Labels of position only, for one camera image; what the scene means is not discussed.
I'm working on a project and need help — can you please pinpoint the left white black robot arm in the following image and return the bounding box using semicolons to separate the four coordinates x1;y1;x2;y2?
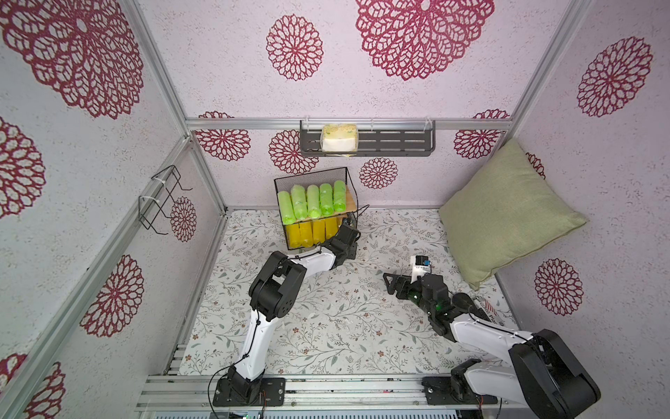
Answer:
218;223;360;404

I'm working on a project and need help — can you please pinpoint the green cushion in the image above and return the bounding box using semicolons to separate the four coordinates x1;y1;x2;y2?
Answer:
439;140;588;290

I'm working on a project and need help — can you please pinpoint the grey wall metal rack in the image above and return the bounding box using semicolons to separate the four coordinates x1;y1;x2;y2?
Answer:
299;119;436;157

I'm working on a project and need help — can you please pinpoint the red white striped packet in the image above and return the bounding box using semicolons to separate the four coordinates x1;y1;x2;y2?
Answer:
474;296;505;326

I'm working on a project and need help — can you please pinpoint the white sponge block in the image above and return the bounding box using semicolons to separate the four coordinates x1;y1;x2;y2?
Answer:
320;124;359;153

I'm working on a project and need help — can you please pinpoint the yellow trash bag roll diagonal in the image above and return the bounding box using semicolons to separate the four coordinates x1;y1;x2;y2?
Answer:
325;216;340;239

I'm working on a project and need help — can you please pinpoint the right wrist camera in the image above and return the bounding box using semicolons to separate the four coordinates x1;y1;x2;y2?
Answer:
411;255;433;283

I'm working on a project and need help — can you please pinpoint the black oval object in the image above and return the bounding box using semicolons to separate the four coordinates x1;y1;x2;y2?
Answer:
451;293;490;321

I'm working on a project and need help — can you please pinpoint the green trash bag roll top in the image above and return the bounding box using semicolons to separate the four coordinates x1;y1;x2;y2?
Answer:
291;184;309;222

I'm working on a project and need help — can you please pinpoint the pale green trash bag roll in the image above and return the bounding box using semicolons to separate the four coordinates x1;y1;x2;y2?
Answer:
306;184;322;219

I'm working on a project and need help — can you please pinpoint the black wire wall hook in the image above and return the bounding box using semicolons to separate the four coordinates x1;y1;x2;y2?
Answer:
137;164;192;236

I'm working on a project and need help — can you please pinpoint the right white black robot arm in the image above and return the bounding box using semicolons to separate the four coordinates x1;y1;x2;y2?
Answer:
383;273;601;418

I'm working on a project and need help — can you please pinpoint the black wire wooden shelf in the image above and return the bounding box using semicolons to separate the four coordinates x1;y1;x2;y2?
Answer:
274;167;365;251

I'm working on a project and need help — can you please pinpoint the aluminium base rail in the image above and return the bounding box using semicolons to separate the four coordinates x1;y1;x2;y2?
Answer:
135;375;524;413

